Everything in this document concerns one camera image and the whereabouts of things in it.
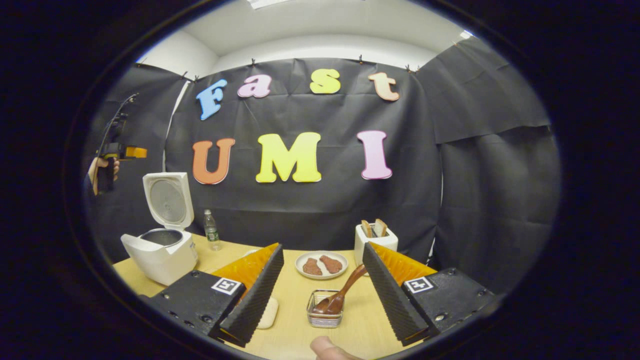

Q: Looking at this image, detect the white rice cooker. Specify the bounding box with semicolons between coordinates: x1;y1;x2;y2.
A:
120;172;199;287

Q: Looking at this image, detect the round white plate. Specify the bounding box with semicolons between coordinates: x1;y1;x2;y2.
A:
294;250;349;280

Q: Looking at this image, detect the metal wire chopstick holder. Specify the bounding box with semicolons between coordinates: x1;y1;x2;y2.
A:
306;289;345;329

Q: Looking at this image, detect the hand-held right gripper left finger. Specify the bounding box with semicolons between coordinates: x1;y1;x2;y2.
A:
149;243;285;348

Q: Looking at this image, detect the brown wooden spoon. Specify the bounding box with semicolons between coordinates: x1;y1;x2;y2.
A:
312;263;368;316

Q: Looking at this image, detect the white toaster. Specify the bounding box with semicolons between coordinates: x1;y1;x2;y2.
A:
354;222;399;268

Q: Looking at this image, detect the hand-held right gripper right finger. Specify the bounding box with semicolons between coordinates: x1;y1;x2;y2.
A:
362;242;497;347

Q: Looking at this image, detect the clear plastic water bottle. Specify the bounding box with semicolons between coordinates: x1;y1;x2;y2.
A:
203;209;222;252

